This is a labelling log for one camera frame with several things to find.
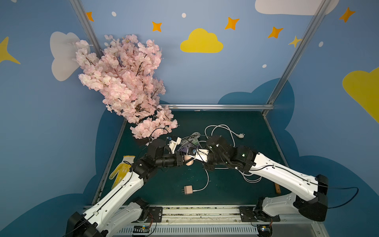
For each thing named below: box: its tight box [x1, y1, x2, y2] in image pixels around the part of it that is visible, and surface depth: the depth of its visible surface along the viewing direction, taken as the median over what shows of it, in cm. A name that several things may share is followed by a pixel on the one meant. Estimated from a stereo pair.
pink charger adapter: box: [184, 185, 193, 196], surface depth 82 cm
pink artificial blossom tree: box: [75, 34, 179, 141], surface depth 70 cm
